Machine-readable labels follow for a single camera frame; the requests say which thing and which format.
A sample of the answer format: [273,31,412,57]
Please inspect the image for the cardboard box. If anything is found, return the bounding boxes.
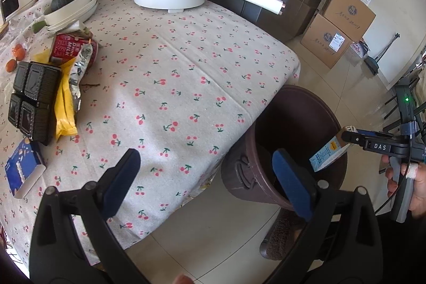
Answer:
[321,0,376,42]
[300,14,352,68]

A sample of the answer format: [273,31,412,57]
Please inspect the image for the lower cardboard box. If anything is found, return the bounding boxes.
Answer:
[300,14,352,68]

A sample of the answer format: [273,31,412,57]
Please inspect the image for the brown trash bin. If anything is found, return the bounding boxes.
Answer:
[221,85,347,210]

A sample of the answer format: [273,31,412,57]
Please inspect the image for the silver foil snack bag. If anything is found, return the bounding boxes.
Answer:
[69,42,93,113]

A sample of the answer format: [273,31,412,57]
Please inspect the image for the upper cardboard box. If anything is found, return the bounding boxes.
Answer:
[321,0,376,42]

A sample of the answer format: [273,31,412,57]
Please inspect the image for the cherry print tablecloth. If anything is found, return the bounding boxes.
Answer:
[1,0,300,263]

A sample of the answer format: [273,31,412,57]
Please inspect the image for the blue cookie box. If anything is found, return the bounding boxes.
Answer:
[5,138,46,199]

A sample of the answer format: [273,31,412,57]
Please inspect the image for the small orange fruit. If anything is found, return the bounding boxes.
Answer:
[5,59,17,73]
[12,44,26,61]

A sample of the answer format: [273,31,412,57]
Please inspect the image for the small blue white carton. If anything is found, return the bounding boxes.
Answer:
[310,125,357,172]

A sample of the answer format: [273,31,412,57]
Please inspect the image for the stacked white plates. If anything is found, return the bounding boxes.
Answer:
[46,0,98,32]

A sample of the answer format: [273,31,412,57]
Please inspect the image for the yellow snack wrapper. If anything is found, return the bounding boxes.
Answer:
[32,49,80,141]

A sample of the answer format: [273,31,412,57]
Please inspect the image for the person's right hand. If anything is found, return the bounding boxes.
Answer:
[385,163,426,219]

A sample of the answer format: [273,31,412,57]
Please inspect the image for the black plastic tray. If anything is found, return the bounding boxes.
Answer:
[8,61,62,146]

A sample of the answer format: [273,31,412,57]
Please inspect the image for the dark dustpan tool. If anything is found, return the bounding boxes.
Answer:
[364,33,401,76]

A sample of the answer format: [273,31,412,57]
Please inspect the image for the white bowl with handle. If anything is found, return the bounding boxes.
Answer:
[32,0,92,33]

